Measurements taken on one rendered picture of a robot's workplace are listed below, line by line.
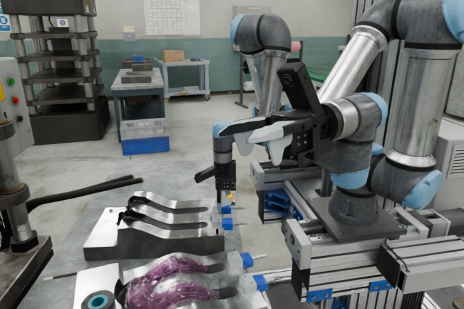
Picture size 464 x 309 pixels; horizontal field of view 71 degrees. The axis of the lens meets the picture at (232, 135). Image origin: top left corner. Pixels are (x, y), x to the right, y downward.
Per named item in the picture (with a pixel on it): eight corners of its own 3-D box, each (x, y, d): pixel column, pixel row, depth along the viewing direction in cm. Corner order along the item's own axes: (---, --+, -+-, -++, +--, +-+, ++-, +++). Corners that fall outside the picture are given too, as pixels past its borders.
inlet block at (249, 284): (276, 278, 104) (277, 264, 102) (284, 290, 100) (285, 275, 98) (239, 289, 100) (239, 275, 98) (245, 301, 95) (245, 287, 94)
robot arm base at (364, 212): (361, 198, 111) (364, 172, 108) (389, 223, 97) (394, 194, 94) (320, 202, 108) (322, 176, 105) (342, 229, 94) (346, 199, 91)
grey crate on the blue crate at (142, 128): (167, 127, 458) (166, 117, 453) (169, 136, 420) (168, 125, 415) (122, 131, 444) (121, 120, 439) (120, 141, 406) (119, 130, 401)
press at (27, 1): (112, 113, 611) (97, -6, 543) (101, 140, 470) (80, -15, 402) (57, 116, 589) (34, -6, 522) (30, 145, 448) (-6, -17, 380)
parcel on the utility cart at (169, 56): (181, 63, 699) (180, 49, 689) (185, 64, 670) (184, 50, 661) (162, 64, 684) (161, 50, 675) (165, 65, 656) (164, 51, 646)
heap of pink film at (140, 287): (205, 261, 107) (204, 242, 104) (222, 303, 91) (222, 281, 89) (123, 282, 98) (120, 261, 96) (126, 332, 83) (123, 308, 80)
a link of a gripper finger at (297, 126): (293, 138, 45) (318, 125, 52) (292, 127, 45) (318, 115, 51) (264, 135, 48) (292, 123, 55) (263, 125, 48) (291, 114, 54)
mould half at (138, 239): (222, 216, 143) (222, 188, 139) (224, 256, 118) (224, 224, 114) (108, 219, 140) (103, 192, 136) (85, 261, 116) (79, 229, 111)
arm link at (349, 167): (331, 167, 77) (335, 123, 74) (374, 185, 69) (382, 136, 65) (308, 176, 73) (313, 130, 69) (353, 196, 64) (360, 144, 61)
